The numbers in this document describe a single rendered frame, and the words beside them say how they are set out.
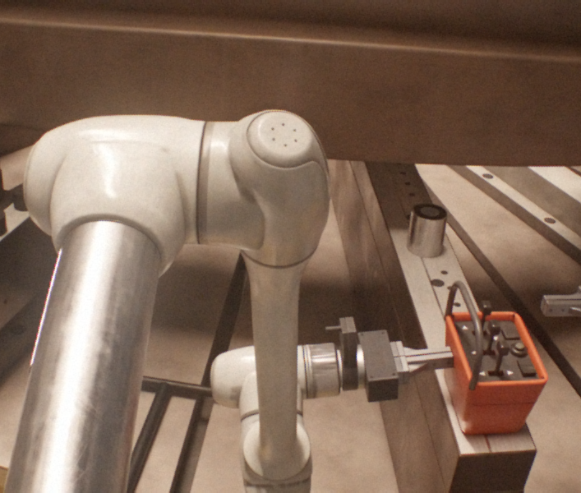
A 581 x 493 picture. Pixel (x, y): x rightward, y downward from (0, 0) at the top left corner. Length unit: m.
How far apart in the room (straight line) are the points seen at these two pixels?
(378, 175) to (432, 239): 0.41
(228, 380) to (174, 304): 0.96
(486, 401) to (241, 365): 0.40
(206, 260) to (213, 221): 1.64
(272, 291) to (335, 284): 1.38
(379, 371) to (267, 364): 0.29
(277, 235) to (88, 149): 0.21
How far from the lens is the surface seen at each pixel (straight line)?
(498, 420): 1.39
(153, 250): 0.81
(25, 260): 2.02
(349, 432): 1.93
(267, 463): 1.26
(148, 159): 0.83
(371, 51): 1.74
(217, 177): 0.84
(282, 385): 1.14
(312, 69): 1.75
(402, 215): 2.01
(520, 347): 1.42
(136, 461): 1.80
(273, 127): 0.83
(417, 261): 1.83
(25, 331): 2.15
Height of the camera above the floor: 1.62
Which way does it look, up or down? 31 degrees down
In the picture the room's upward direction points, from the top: 4 degrees clockwise
